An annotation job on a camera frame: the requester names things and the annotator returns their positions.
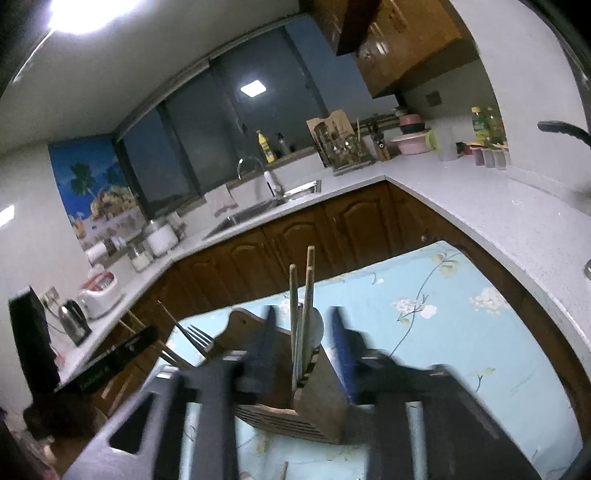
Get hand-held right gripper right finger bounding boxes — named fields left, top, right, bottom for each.
left=325, top=305, right=542, bottom=480

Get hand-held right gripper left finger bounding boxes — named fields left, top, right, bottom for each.
left=62, top=305, right=280, bottom=480

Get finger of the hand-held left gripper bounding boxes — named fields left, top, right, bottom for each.
left=54, top=325, right=160, bottom=394

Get wooden utensil holder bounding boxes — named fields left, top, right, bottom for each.
left=216, top=308, right=371, bottom=445

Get metal fork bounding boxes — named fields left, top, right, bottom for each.
left=157, top=300, right=216, bottom=363

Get dish rack with utensils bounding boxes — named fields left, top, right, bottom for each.
left=318, top=133, right=375, bottom=175

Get white spoon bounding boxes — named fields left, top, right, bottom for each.
left=307, top=306, right=325, bottom=350

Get steel electric kettle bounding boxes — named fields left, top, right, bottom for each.
left=58, top=299, right=92, bottom=347

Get red and white rice cooker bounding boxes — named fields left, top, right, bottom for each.
left=76, top=270, right=119, bottom=320

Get glass jar with white contents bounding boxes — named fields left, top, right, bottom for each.
left=130, top=246, right=153, bottom=272

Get paper towel roll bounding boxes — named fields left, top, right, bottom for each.
left=86, top=241, right=110, bottom=265

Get floral light blue tablecloth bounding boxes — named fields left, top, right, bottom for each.
left=152, top=240, right=584, bottom=480

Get white cooking pot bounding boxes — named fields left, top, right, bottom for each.
left=144, top=219, right=179, bottom=258

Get steel kitchen sink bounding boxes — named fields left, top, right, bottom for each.
left=202, top=179, right=323, bottom=240

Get white dish towel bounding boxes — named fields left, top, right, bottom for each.
left=204, top=186, right=239, bottom=216

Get white faucet water filter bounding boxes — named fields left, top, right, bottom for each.
left=262, top=170, right=285, bottom=200

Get chrome sink faucet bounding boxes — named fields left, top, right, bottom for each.
left=236, top=155, right=264, bottom=181

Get yellow dish soap bottle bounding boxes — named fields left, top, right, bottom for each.
left=256, top=130, right=277, bottom=164

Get knife block with black knives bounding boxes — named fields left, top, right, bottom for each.
left=369, top=120, right=391, bottom=162

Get dark kitchen window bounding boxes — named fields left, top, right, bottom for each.
left=113, top=21, right=338, bottom=217

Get stack of pink bowls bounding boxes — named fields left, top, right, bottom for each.
left=391, top=113, right=437, bottom=156

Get wooden cutting board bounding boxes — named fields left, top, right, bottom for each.
left=307, top=109, right=350, bottom=153

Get white plastic pitcher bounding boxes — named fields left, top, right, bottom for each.
left=436, top=126, right=458, bottom=162

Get black faucet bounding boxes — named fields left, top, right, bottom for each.
left=536, top=119, right=591, bottom=200

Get wooden upper cabinets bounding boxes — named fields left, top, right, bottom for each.
left=300, top=0, right=463, bottom=99

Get dark brown cabinet door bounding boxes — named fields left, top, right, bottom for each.
left=336, top=0, right=385, bottom=57

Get ceiling light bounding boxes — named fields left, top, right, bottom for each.
left=46, top=0, right=145, bottom=36

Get blue palm tree wall poster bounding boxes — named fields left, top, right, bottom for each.
left=48, top=138, right=141, bottom=252

